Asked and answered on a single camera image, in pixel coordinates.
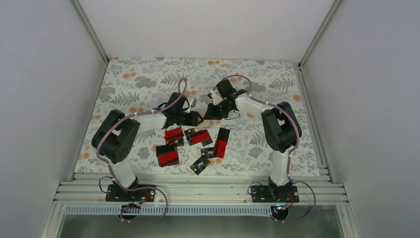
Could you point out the red card right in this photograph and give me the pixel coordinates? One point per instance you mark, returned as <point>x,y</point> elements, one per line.
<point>219,149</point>

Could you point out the beige leather card holder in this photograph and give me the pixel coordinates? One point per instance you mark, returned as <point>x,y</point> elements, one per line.
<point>207,123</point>

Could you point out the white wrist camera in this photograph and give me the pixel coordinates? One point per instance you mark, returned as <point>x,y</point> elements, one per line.
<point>192,102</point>
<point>216,99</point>

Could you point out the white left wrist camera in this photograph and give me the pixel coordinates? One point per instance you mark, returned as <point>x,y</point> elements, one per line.
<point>192,102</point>

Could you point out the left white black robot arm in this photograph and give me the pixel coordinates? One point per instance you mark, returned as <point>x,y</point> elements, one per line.
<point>115,137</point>

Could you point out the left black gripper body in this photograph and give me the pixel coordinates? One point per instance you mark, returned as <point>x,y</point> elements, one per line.
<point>185,121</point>

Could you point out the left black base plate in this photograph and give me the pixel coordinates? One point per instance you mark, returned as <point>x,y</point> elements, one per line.
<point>116,194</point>

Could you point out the red black card centre top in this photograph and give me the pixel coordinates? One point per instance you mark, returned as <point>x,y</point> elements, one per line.
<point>195,137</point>

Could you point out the aluminium rail frame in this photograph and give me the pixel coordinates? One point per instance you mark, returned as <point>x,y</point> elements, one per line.
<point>194,195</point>

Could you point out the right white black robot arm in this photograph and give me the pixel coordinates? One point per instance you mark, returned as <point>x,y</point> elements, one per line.
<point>281,129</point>

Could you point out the black chip cards cluster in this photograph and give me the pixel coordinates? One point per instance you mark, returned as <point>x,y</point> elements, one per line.
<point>203,161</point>

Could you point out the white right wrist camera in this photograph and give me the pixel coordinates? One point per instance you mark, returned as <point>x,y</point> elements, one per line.
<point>216,99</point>

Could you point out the floral patterned table mat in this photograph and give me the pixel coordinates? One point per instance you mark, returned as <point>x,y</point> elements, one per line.
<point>133,84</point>

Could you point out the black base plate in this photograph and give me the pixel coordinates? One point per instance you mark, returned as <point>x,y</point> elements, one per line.
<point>266,194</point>
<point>116,194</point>

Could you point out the red card upper left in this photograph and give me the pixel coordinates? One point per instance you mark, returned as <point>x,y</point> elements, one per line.
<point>172,135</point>

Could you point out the plain black card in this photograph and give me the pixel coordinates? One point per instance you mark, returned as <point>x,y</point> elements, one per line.
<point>223,134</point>

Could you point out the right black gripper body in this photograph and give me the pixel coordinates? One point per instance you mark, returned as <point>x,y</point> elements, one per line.
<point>220,112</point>

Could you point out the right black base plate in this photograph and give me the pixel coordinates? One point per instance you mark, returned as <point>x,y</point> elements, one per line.
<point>266,194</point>

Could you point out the black red card left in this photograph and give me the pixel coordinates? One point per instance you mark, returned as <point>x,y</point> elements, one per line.
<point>167,155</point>

